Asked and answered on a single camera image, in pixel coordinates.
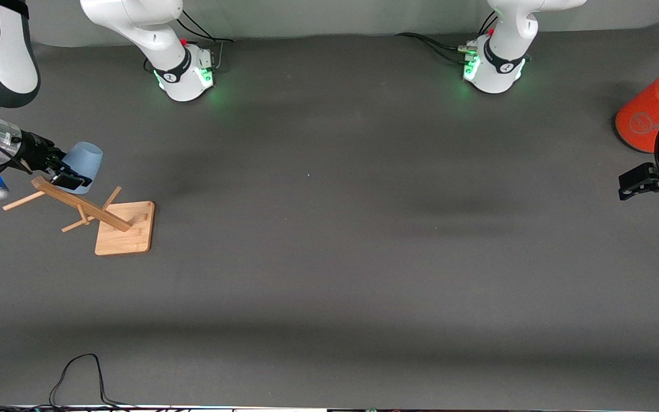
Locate light blue cup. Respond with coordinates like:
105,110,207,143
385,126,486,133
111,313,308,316
58,141,104,195

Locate wooden cup rack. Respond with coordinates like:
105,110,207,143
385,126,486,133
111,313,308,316
2,176,155,256

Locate orange cylinder with grey lid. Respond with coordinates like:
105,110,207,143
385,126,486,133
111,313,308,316
614,60,659,154

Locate dark grey table mat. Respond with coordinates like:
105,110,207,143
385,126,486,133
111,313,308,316
0,22,659,410

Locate black right arm base cables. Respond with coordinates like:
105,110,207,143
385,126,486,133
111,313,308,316
144,10,234,74

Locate black arm base cables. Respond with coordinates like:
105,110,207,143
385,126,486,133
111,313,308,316
395,11,499,65
144,10,234,74

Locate thin black cable loop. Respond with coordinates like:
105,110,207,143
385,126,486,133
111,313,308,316
49,354,136,408

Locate black left arm base cables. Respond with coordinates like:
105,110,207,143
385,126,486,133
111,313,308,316
395,11,499,65

